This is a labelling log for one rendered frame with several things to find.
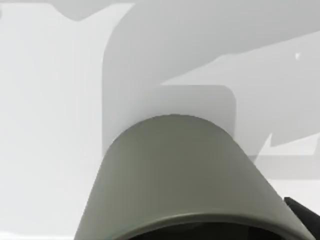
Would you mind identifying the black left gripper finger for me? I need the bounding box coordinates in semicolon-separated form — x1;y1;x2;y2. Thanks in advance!
283;196;320;240

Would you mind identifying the grey-green cup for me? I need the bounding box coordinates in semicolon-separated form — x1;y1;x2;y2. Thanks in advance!
74;114;317;240

